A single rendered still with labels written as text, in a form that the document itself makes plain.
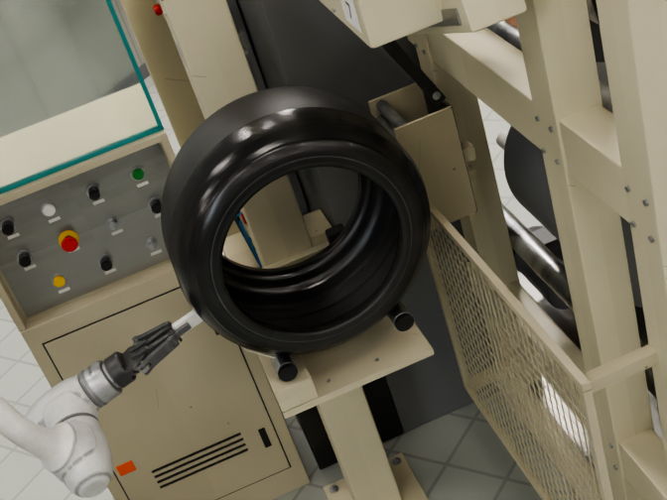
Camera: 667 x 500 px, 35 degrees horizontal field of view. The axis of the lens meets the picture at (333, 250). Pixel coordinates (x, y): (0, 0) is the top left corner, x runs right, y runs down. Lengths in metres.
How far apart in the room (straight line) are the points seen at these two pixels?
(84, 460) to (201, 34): 0.93
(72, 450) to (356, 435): 1.01
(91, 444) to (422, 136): 1.02
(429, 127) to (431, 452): 1.21
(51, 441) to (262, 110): 0.79
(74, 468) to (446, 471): 1.38
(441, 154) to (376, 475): 1.02
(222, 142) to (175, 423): 1.20
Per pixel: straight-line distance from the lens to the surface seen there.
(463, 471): 3.26
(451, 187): 2.59
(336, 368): 2.45
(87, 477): 2.22
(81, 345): 2.92
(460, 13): 1.72
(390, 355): 2.43
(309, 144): 2.08
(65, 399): 2.34
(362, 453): 3.03
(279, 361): 2.34
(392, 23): 1.78
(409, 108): 2.68
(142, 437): 3.12
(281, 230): 2.57
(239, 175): 2.07
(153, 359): 2.30
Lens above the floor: 2.31
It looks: 32 degrees down
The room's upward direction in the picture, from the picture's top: 19 degrees counter-clockwise
